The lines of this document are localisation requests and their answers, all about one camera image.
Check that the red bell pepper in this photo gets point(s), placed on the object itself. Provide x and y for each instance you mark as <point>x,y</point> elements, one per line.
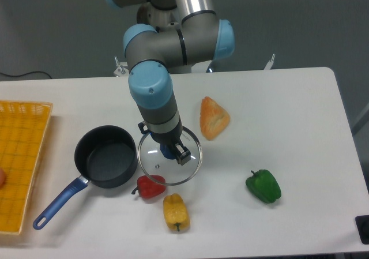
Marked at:
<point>148,188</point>

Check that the metal table bracket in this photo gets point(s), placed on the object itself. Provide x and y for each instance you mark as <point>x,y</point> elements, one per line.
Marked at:
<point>270,62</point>
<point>121,68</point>

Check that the right metal table bracket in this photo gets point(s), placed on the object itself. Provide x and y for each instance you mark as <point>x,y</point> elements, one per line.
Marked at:
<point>270,62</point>

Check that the yellow bell pepper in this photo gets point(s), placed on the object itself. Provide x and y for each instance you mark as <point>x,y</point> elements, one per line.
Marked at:
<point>175,212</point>

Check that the orange pastry bread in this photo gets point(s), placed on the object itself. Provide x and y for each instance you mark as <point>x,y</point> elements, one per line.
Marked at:
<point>213,118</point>

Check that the yellow wicker basket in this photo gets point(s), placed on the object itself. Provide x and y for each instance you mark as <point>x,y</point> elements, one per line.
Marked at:
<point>23,129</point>

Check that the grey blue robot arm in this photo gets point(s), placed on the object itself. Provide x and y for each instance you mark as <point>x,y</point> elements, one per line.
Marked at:
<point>152,50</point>

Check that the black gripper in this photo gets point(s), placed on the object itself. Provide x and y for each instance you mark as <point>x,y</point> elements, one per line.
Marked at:
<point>170,138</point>

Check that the black saucepan blue handle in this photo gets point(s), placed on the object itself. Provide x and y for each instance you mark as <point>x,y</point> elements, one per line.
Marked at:
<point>105,157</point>

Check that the left metal table bracket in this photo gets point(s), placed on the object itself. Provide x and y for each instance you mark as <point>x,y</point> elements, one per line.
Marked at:
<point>121,68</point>

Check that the green bell pepper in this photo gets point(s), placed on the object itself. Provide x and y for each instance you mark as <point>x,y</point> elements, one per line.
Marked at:
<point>263,185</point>

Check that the glass lid blue knob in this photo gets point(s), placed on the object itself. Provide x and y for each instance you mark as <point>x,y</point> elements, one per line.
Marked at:
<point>159,163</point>

